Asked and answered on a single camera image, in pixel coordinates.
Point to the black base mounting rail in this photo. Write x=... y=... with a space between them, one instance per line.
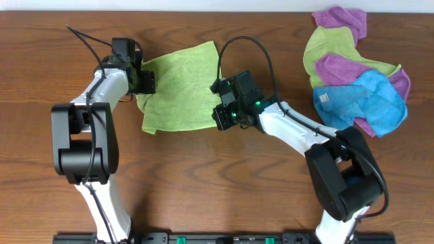
x=165 y=238

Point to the light green microfiber cloth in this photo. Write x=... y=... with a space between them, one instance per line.
x=183 y=100

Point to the purple microfiber cloth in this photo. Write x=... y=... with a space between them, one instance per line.
x=335 y=70

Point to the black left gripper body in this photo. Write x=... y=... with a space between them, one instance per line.
x=148 y=83

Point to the blue microfiber cloth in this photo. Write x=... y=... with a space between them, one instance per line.
x=370 y=97

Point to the purple cloth at back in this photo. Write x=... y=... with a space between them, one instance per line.
x=337 y=16

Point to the olive green microfiber cloth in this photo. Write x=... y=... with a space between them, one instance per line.
x=338 y=41

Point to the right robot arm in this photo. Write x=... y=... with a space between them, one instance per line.
x=345 y=176

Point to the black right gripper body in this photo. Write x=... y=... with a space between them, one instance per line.
x=220 y=118

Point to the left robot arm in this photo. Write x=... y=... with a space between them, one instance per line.
x=85 y=146

